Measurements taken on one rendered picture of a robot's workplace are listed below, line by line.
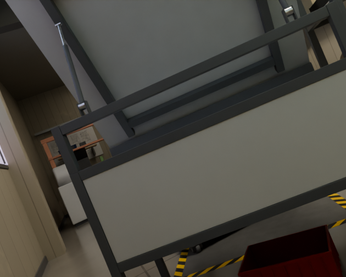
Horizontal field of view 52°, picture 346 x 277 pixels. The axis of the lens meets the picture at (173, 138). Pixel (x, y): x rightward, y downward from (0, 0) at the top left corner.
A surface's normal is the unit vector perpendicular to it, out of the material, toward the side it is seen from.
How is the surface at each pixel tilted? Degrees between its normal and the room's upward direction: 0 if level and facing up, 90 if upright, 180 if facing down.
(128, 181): 90
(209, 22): 126
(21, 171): 90
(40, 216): 90
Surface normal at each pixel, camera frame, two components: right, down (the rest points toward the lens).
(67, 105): 0.25, -0.11
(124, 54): 0.11, 0.58
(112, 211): -0.14, 0.05
